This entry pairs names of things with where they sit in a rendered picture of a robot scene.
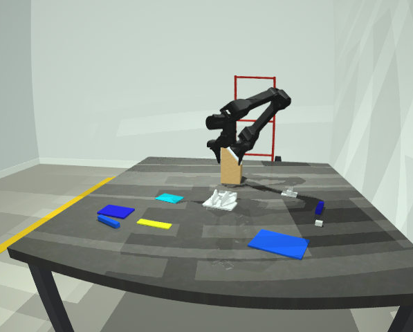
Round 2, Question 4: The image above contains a yellow flat bar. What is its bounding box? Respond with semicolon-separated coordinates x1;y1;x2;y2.
137;219;172;230

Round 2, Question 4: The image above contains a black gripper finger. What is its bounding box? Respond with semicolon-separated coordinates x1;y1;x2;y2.
210;147;221;164
239;150;247;166

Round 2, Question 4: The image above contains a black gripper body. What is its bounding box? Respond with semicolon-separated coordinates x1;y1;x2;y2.
207;129;252;151

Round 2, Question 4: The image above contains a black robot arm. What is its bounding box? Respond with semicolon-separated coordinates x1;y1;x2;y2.
205;87;291;148

